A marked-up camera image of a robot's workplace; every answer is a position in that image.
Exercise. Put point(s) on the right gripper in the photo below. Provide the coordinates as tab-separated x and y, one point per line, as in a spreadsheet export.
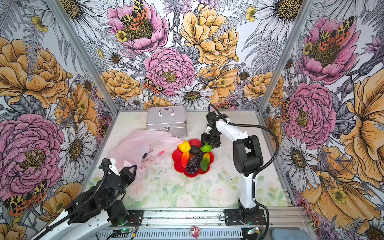
204	138

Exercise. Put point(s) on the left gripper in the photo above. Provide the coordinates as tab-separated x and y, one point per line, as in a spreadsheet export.
130	177

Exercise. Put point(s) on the pink plastic bag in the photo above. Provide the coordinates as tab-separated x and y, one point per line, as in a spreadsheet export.
142	148

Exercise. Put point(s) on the red flower-shaped plate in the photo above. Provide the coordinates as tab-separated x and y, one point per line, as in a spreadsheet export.
176	156

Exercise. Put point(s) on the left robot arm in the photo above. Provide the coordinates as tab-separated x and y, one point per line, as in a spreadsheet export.
99	207

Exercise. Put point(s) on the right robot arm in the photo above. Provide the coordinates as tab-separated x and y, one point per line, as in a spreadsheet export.
247	158

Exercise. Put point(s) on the green lime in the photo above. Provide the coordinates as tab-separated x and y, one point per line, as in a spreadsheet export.
206	148

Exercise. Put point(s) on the green red mango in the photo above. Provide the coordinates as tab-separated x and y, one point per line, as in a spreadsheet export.
205	162

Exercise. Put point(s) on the yellow lemon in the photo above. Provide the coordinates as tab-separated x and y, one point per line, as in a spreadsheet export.
184	147

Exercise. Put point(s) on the dark grape bunch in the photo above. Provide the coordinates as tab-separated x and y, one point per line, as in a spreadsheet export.
194	164

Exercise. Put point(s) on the orange carrot-like fruit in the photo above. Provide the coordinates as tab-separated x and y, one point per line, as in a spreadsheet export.
185	159

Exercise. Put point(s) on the silver metal case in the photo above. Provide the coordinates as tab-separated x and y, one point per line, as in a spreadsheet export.
172	119

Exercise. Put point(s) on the green circuit board left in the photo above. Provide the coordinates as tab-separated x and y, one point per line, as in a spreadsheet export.
123	231

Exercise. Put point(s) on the green circuit board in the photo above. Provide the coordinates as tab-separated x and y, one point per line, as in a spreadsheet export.
123	231
254	230

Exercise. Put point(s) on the white vented strip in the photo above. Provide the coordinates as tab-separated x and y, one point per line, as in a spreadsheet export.
170	234

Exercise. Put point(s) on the pink small toy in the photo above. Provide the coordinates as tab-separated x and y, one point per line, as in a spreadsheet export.
195	232

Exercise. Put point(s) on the green circuit board right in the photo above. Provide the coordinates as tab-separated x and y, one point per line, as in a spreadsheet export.
254	230

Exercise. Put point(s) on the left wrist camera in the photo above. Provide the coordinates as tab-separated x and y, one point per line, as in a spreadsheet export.
109	165

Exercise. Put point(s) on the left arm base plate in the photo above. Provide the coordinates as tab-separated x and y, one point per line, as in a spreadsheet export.
132	218

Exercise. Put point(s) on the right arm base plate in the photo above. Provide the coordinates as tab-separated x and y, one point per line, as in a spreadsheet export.
248	217

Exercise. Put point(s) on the aluminium front rail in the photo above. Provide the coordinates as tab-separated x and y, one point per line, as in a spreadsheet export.
166	218

